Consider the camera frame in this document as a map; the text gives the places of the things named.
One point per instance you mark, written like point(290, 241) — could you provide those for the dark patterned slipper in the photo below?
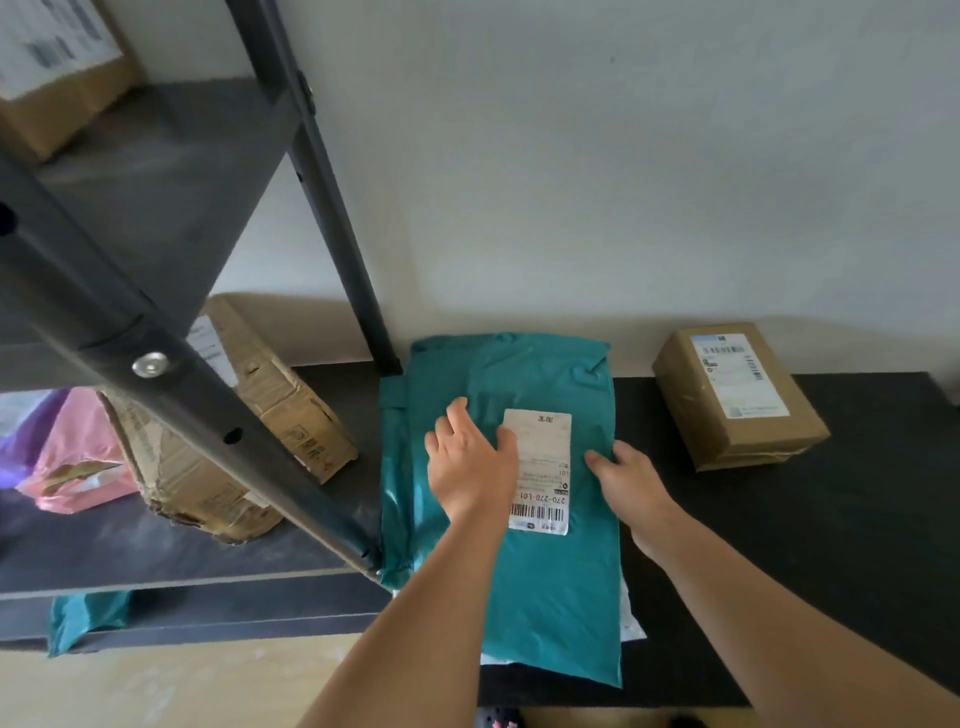
point(499, 718)

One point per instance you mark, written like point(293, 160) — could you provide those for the person's left forearm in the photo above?
point(412, 637)

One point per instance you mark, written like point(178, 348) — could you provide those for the bulky taped cardboard box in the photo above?
point(262, 390)

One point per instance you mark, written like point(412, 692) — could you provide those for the pale cardboard box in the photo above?
point(60, 82)

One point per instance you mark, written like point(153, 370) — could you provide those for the white mailer bag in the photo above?
point(634, 622)

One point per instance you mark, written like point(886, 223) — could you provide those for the plain teal package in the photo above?
point(394, 465)

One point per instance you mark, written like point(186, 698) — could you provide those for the black low metal table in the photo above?
point(825, 562)

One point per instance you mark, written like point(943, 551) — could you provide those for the small brown cardboard box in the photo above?
point(712, 427)

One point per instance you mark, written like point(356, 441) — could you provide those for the person's left hand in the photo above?
point(472, 472)

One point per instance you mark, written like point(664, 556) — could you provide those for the person's right forearm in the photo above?
point(810, 637)

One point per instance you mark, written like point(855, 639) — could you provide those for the person's right hand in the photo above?
point(641, 502)

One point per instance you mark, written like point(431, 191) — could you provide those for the black metal shelf rack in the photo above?
point(172, 187)

